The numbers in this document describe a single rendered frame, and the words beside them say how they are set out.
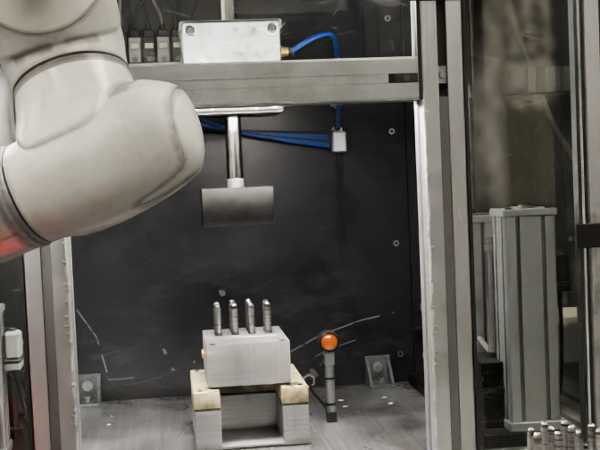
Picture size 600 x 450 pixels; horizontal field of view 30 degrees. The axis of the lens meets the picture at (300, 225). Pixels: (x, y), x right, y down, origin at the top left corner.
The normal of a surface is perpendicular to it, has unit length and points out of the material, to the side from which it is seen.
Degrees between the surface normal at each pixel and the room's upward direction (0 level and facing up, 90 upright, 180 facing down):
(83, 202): 125
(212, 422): 90
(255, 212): 90
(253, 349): 90
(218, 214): 90
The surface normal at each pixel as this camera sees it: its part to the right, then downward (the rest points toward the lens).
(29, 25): -0.02, 0.31
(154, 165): 0.27, 0.44
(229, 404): 0.12, 0.04
